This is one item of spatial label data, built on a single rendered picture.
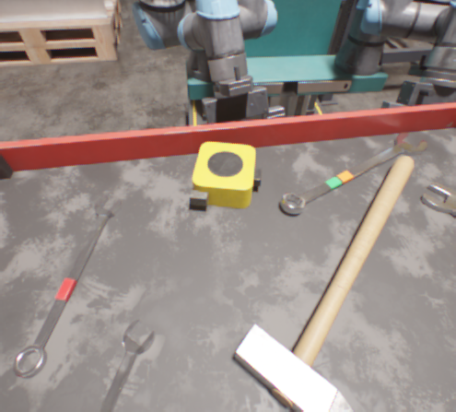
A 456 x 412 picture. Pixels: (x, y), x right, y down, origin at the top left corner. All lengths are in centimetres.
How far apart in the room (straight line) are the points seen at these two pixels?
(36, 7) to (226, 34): 254
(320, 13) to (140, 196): 90
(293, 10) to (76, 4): 214
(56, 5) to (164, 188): 267
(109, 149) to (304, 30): 85
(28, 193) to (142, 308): 22
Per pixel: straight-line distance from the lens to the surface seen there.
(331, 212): 38
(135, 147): 42
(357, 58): 109
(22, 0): 305
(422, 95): 78
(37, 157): 46
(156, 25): 85
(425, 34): 88
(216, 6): 59
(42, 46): 296
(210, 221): 35
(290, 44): 113
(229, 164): 36
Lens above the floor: 119
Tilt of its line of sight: 49 degrees down
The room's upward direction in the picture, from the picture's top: 2 degrees clockwise
